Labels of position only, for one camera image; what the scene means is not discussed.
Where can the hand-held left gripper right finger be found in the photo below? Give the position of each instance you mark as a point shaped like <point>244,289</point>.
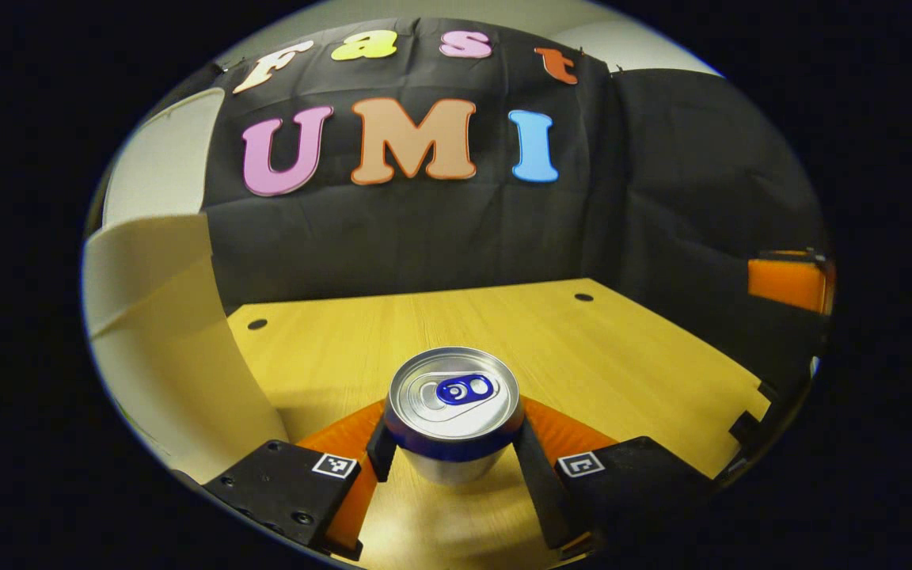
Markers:
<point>539,491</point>

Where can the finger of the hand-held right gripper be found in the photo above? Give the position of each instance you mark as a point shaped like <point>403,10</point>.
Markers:
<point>784,281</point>

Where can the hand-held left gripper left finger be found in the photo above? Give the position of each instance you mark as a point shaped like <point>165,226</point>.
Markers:
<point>381,459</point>

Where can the silver blue pop can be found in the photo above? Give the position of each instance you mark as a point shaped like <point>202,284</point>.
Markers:
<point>452,396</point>

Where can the white desktop garbage bin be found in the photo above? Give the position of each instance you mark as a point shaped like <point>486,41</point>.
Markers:
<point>171,356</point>

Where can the wooden desktop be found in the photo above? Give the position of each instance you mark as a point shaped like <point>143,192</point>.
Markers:
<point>622,356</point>

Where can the black backdrop cloth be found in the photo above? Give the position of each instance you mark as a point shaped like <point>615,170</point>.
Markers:
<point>424,237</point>

